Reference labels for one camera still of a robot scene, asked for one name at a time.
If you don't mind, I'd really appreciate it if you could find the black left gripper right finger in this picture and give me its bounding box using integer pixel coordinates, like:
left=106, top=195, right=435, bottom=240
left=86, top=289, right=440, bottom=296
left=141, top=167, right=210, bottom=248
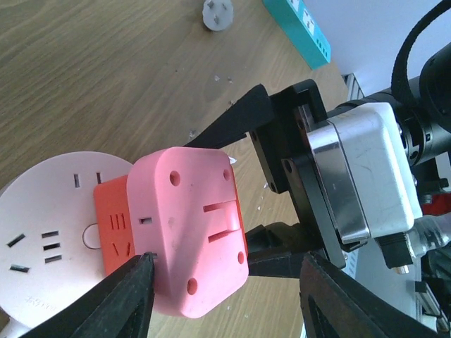
left=299, top=253, right=438, bottom=337

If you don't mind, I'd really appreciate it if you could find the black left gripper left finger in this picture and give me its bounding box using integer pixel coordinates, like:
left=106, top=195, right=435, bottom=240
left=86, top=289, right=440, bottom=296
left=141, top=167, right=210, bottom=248
left=23, top=252, right=155, bottom=337

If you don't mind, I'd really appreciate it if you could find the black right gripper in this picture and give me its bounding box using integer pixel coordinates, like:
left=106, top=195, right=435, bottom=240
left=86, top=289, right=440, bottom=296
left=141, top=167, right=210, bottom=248
left=185, top=79, right=345, bottom=278

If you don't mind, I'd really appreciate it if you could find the pink square plug adapter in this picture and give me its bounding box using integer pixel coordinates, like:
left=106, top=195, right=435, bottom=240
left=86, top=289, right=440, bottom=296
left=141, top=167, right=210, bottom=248
left=127, top=147, right=249, bottom=318

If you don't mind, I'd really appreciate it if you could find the pink round power socket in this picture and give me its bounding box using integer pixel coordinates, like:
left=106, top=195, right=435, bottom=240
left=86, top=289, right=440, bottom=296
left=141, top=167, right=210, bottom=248
left=1, top=151, right=131, bottom=337

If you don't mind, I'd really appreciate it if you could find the red cube socket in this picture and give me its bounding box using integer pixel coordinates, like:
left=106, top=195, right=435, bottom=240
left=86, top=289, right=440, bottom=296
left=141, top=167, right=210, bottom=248
left=94, top=175, right=135, bottom=275

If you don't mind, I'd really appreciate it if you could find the teal power strip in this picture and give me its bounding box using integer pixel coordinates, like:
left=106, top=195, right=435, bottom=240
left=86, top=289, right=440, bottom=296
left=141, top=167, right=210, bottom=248
left=263, top=0, right=332, bottom=70

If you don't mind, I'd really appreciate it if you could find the white power cable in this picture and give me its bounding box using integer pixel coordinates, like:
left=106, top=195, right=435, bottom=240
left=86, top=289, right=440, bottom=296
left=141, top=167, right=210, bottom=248
left=202, top=0, right=234, bottom=32

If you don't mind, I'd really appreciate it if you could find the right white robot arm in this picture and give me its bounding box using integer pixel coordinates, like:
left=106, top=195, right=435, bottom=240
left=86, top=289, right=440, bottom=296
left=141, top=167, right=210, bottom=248
left=190, top=1, right=450, bottom=337

